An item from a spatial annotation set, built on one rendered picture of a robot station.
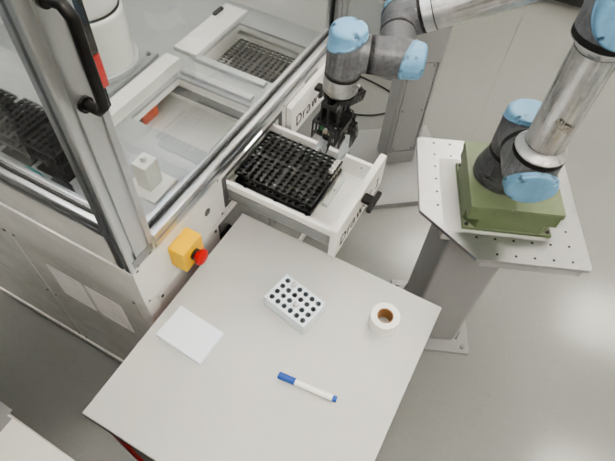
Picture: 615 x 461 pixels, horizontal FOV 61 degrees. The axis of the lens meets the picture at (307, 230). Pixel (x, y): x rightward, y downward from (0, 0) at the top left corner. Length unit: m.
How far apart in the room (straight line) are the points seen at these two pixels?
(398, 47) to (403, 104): 1.31
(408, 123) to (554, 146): 1.31
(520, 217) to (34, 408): 1.72
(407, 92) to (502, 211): 1.01
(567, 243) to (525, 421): 0.81
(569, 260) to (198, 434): 1.03
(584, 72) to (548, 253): 0.59
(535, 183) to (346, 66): 0.49
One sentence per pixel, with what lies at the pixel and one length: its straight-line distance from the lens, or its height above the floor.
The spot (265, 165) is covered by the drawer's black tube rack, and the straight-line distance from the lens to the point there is 1.35.
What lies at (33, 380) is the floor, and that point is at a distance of 2.20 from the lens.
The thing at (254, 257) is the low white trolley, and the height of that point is 0.76.
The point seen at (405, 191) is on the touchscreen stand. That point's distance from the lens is 2.50.
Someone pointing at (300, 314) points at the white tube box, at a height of 0.80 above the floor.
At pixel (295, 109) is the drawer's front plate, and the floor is 0.91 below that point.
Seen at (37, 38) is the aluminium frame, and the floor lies 1.49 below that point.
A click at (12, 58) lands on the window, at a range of 0.86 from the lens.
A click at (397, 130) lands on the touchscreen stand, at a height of 0.26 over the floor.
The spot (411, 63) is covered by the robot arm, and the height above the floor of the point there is 1.29.
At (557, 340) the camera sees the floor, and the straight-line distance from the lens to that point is 2.34.
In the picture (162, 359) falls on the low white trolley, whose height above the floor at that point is 0.76.
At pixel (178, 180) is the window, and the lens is 1.16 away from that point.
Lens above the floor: 1.89
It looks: 54 degrees down
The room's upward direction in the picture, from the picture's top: 4 degrees clockwise
